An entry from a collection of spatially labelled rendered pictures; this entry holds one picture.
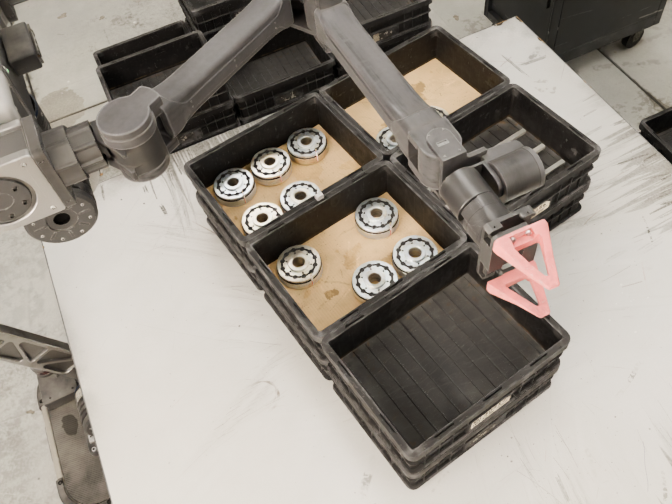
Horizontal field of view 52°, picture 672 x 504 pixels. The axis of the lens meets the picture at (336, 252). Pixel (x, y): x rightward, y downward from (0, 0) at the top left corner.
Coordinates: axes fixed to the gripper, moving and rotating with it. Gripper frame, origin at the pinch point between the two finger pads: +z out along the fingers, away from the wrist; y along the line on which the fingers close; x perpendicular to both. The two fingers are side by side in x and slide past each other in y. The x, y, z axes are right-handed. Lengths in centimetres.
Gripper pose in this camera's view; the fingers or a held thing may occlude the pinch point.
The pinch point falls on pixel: (545, 296)
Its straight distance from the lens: 83.1
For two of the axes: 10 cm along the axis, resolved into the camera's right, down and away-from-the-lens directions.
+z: 4.2, 7.2, -5.5
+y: 0.9, 5.7, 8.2
